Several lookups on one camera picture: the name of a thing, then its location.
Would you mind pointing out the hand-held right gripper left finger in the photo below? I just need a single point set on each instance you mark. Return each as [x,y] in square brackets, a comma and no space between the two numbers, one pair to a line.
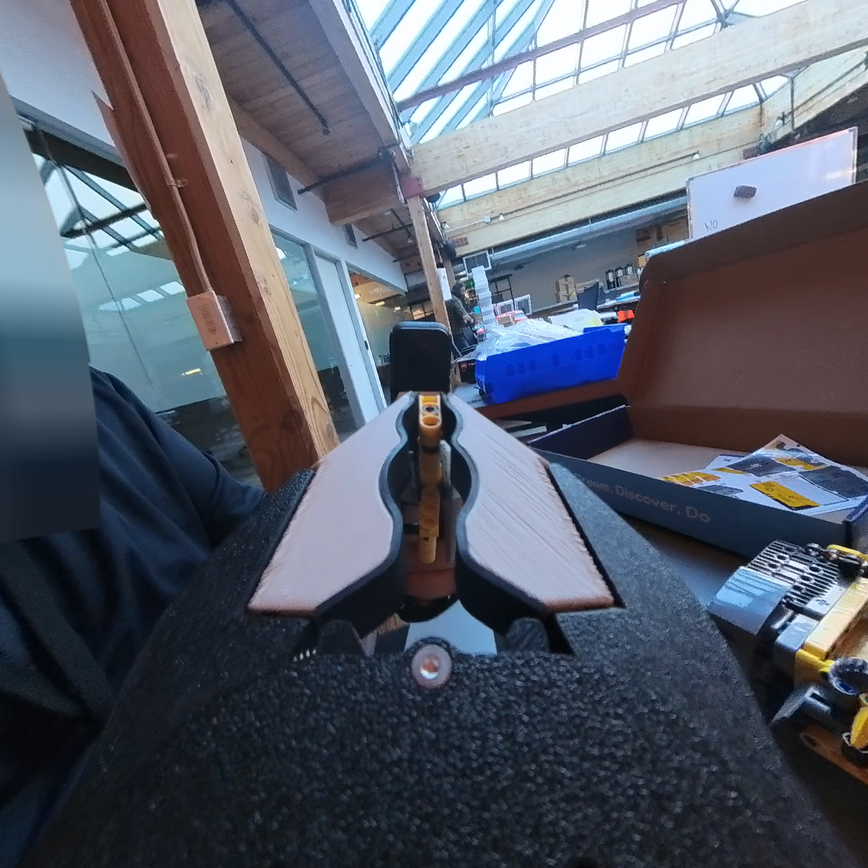
[332,529]

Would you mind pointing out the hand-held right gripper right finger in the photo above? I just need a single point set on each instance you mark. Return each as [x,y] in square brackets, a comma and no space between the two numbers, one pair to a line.
[529,529]

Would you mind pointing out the yellow toy beam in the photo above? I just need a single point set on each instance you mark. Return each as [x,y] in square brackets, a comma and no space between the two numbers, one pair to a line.
[430,475]

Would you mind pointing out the grey desk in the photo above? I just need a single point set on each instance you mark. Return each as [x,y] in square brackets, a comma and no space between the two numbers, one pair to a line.
[705,556]

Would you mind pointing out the white plastic bag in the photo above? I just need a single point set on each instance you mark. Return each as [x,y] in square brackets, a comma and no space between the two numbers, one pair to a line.
[536,332]

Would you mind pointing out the navy box base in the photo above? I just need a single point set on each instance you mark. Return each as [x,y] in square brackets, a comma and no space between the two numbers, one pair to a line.
[651,502]

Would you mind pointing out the wooden table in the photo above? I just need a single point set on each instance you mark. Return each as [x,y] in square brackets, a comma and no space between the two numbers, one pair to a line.
[543,402]

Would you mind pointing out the blue plastic bin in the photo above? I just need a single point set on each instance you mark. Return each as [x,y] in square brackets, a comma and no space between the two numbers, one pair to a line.
[549,366]

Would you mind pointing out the person's dark blue jacket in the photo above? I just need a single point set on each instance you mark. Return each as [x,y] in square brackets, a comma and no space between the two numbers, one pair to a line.
[109,570]

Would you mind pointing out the printed booklet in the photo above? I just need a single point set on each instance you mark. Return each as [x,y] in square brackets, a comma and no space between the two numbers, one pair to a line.
[773,482]

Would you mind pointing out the yellow grey toy bulldozer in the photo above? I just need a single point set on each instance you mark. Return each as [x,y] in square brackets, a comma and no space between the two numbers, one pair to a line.
[800,638]

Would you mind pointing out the open cardboard box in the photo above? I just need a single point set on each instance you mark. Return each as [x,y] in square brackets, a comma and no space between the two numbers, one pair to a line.
[760,326]

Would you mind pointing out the white whiteboard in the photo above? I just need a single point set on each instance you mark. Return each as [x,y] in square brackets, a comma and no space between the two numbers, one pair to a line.
[773,183]

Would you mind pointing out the wooden post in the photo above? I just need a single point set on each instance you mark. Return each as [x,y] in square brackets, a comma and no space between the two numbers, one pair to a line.
[231,244]

